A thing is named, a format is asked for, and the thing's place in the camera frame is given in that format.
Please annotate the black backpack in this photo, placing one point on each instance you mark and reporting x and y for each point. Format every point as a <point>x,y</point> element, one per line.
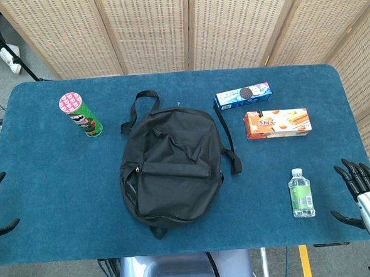
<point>174,164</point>

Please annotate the blue felt table cover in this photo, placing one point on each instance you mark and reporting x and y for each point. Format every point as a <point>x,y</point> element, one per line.
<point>65,183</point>

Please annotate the clear water bottle green label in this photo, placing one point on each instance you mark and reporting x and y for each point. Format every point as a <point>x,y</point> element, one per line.
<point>301,197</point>

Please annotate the green Pringles can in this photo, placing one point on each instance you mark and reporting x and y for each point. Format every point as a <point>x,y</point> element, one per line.
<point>83,119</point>

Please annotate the white sneaker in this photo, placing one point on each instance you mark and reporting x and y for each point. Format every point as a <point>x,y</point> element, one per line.
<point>10,59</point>

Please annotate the orange wafer roll box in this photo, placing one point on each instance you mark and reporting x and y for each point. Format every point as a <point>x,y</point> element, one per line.
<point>278,123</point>

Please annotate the black tripod stand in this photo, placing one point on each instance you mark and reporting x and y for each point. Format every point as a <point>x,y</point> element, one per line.
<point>13,51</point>

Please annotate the blue Oreo cookie box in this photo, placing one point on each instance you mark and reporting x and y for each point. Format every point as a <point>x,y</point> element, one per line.
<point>242,97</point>

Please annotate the blue-grey robot torso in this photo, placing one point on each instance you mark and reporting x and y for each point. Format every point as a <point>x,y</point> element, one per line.
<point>180,270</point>

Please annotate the woven bamboo folding screen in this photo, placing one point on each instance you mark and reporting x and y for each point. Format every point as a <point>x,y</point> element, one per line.
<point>150,27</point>

